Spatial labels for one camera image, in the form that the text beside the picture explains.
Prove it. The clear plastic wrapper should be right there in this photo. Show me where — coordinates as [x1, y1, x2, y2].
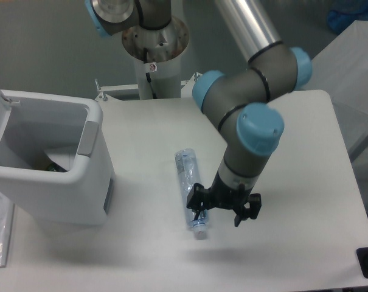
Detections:
[44, 146, 77, 172]

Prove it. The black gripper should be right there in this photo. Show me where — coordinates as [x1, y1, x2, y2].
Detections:
[186, 173, 262, 227]

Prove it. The white mounting bracket frame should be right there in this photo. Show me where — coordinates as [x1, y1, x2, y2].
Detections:
[95, 72, 203, 101]

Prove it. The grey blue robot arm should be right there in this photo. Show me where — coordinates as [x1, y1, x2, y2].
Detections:
[85, 1, 312, 229]

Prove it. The crushed clear plastic bottle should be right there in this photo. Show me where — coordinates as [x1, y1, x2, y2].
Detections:
[175, 148, 209, 240]

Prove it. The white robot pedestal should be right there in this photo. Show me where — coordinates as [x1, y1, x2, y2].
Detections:
[122, 16, 189, 83]

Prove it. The blue bag in background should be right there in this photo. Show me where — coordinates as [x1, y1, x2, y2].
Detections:
[326, 1, 368, 35]

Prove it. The black pedestal cable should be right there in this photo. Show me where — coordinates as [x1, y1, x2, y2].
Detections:
[142, 47, 158, 100]

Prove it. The trash inside can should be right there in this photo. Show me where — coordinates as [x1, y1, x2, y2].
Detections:
[46, 162, 64, 172]

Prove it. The white trash can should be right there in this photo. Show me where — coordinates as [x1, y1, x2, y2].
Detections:
[0, 89, 115, 225]

